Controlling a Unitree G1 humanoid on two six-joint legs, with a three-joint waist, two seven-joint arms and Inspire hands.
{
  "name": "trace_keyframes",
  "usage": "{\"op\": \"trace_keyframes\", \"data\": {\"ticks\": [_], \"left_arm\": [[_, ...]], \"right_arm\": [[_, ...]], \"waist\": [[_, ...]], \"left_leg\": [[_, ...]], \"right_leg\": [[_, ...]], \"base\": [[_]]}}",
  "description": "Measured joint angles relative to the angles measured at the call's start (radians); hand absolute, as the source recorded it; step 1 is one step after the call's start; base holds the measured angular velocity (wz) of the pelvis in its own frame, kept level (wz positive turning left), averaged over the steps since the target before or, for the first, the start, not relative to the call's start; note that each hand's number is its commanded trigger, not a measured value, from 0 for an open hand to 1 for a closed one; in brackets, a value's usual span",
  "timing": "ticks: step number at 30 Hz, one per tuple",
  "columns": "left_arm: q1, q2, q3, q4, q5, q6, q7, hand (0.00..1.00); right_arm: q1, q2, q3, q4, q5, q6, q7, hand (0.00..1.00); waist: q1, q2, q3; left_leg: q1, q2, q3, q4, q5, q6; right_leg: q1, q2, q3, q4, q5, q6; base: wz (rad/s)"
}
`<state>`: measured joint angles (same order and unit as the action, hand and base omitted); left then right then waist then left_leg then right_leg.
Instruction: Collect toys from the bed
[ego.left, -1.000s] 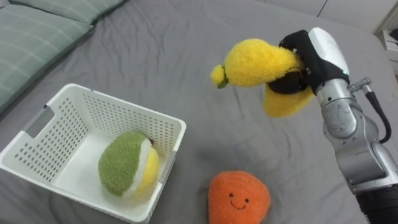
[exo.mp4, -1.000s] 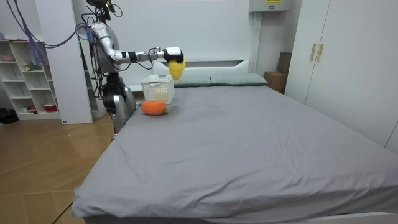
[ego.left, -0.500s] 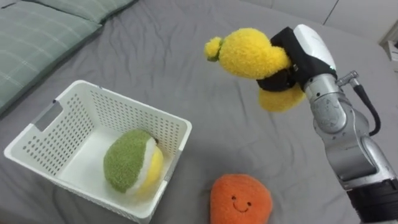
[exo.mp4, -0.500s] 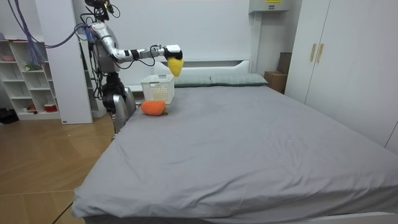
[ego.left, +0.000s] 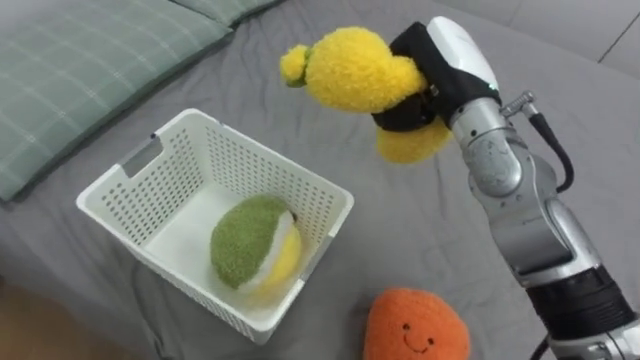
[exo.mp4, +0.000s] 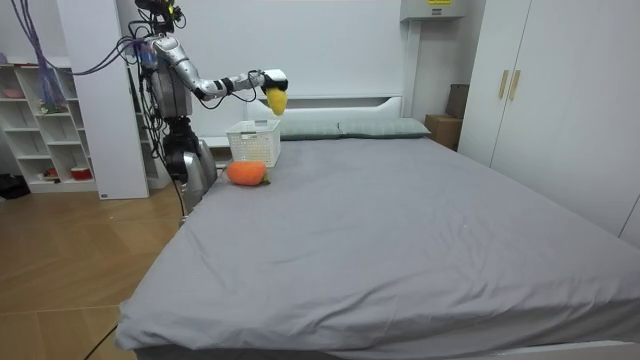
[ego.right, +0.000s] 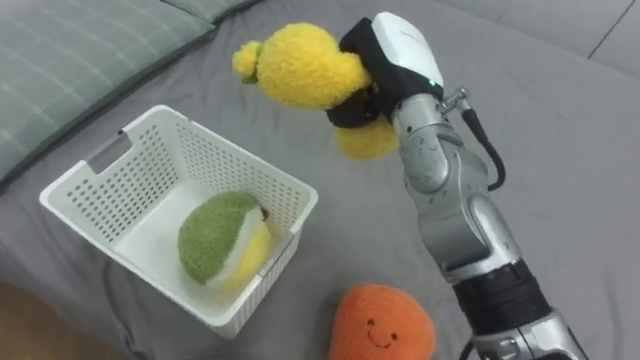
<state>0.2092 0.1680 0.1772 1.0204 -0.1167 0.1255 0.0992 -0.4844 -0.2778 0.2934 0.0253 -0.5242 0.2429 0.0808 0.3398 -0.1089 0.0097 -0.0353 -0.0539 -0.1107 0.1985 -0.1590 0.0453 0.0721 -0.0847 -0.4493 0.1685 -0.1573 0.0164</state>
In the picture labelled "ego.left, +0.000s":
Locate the white perforated plastic basket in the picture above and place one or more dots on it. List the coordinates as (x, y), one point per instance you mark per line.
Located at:
(200, 210)

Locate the green checked pillow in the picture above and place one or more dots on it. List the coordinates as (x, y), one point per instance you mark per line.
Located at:
(225, 7)
(75, 75)

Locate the green and yellow soft toy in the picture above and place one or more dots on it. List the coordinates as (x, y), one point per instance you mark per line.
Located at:
(255, 242)

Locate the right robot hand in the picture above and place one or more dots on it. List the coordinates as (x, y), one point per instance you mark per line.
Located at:
(452, 75)

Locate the grey bed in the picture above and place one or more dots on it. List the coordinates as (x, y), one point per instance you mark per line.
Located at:
(400, 200)

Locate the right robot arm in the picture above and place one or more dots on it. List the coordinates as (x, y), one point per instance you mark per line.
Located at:
(530, 220)

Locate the yellow fruit soft toy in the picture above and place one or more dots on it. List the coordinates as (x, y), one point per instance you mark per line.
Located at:
(360, 72)

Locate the orange smiling soft toy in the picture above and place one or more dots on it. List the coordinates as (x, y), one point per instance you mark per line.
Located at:
(415, 325)

